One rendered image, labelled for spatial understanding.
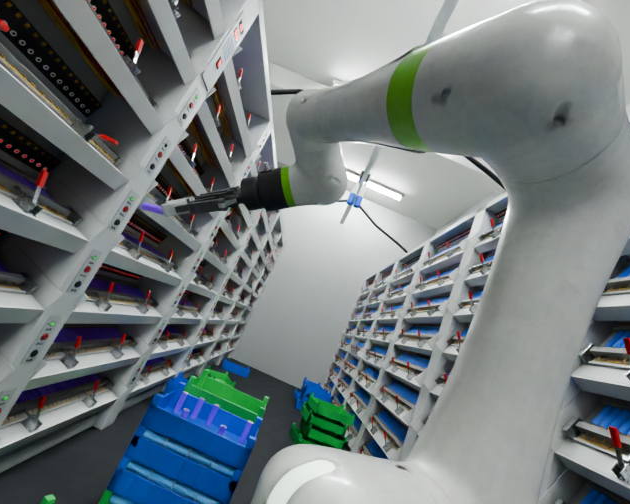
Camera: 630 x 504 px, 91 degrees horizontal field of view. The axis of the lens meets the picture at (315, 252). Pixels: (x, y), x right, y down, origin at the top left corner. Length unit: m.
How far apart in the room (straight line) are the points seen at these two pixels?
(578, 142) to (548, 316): 0.16
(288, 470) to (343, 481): 0.04
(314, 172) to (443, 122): 0.36
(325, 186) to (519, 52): 0.43
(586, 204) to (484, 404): 0.22
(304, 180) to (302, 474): 0.53
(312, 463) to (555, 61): 0.33
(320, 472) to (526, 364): 0.21
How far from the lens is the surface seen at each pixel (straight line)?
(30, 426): 1.32
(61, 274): 0.99
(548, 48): 0.31
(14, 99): 0.75
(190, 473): 1.03
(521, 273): 0.38
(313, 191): 0.66
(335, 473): 0.26
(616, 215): 0.42
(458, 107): 0.32
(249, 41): 1.53
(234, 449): 0.99
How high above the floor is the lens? 0.71
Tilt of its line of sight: 14 degrees up
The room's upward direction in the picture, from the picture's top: 24 degrees clockwise
